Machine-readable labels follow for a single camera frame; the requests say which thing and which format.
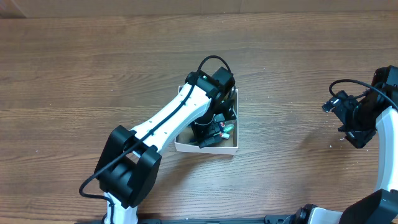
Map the small teal tube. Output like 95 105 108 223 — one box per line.
220 133 230 139

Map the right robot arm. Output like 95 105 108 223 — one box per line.
284 65 397 224

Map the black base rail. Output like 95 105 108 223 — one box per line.
138 215 304 224

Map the white cardboard box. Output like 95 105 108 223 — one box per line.
172 99 239 155

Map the green white toothbrush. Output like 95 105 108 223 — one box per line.
223 124 234 133

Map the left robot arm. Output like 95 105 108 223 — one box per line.
95 67 237 223

